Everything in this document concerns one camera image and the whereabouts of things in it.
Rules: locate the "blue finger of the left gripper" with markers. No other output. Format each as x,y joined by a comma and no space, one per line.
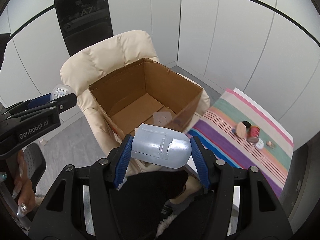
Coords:
29,104
50,107

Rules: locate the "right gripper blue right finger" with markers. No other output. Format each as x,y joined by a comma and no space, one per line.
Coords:
218,178

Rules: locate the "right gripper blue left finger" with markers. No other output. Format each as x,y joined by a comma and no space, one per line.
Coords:
105,175

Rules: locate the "white round compact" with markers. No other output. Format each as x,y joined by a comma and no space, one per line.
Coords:
259,145

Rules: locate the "peach makeup sponge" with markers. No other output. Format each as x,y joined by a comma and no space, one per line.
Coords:
241,130

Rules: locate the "grey-blue plastic case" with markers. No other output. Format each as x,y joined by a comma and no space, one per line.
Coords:
161,146

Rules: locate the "small pink-capped glass bottle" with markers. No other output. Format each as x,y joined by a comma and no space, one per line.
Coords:
270,144

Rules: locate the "translucent square plastic lid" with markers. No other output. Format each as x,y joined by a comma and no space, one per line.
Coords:
162,118

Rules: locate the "person's left hand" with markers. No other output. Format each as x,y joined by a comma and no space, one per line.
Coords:
23,190

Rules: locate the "person's black trousers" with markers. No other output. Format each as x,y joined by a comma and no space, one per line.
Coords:
139,202

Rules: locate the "cream padded chair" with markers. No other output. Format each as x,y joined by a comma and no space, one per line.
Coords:
94,62

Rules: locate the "striped colourful cloth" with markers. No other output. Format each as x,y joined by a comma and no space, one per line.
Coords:
245,139

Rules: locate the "red tin can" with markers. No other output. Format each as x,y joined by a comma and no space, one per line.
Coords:
253,134

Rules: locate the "black round puff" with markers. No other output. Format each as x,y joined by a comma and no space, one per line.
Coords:
247,124

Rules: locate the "brown cardboard box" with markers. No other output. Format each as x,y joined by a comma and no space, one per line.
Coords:
130,95

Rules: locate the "black wall panel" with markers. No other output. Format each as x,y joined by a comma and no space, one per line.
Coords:
83,22

